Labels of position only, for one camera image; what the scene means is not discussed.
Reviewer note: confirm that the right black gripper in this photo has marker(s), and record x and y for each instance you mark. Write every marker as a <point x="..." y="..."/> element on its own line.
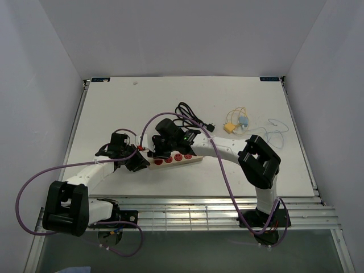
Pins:
<point x="156" y="153"/>

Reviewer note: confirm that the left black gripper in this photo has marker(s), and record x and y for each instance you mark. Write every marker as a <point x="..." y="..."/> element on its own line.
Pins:
<point x="142" y="161"/>

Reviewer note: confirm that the yellow charger plug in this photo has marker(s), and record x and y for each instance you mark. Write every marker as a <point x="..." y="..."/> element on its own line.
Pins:
<point x="230" y="127"/>

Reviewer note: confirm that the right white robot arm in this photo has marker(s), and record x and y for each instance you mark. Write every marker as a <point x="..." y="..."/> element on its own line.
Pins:
<point x="259" y="162"/>

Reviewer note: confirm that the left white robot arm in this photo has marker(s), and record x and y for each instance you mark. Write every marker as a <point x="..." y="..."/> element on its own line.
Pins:
<point x="69" y="209"/>

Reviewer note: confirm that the beige red power strip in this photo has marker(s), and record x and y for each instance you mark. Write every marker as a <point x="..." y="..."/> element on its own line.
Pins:
<point x="176" y="159"/>

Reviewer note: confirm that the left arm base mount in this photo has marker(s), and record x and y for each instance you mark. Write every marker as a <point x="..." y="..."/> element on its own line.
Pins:
<point x="125" y="217"/>

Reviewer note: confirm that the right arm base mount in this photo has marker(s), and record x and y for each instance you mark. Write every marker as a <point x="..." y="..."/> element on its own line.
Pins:
<point x="258" y="219"/>

